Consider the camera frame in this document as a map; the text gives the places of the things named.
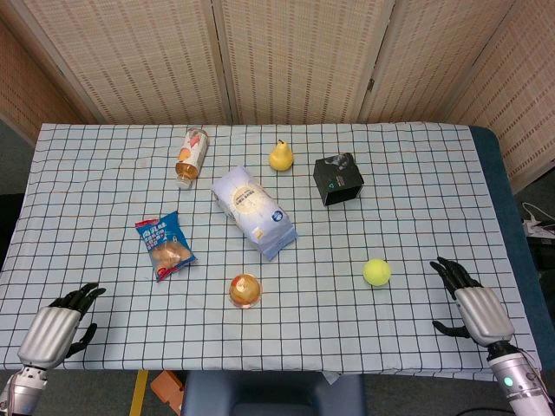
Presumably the blue bread snack packet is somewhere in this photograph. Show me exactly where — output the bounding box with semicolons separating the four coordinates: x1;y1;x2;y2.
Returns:
134;210;199;283

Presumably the white cables and adapter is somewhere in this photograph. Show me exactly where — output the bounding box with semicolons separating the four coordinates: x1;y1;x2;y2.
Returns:
521;202;555;237

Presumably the black open cardboard box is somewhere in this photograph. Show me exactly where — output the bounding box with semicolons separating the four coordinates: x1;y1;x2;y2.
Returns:
312;152;363;207

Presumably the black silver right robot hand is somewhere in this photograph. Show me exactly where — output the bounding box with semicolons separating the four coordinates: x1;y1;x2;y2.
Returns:
428;256;516;348

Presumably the pale blue paper bag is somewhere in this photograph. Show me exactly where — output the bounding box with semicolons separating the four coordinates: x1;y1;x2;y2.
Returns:
211;165;299;262

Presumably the dark blue padded seat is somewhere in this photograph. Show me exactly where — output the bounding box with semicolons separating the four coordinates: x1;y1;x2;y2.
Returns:
180;371;366;416

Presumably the orange block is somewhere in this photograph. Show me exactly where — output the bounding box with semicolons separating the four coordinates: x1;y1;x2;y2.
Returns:
150;370;187;416

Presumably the beige woven folding screen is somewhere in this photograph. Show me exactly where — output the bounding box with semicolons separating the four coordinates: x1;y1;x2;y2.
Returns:
0;0;555;192

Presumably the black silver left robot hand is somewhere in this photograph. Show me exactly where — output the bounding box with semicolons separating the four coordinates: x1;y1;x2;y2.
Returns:
16;282;108;372

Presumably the wrapped round bun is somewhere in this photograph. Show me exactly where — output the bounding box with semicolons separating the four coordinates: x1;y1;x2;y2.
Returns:
228;273;264;309

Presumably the orange drink plastic bottle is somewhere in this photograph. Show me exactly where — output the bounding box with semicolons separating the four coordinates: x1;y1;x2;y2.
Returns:
174;127;211;191

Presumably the yellow pear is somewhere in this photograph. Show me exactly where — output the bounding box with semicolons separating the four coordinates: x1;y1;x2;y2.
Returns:
269;139;295;172

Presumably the yellow tennis ball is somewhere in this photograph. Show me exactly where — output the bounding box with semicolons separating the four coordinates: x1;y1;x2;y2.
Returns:
362;258;393;288

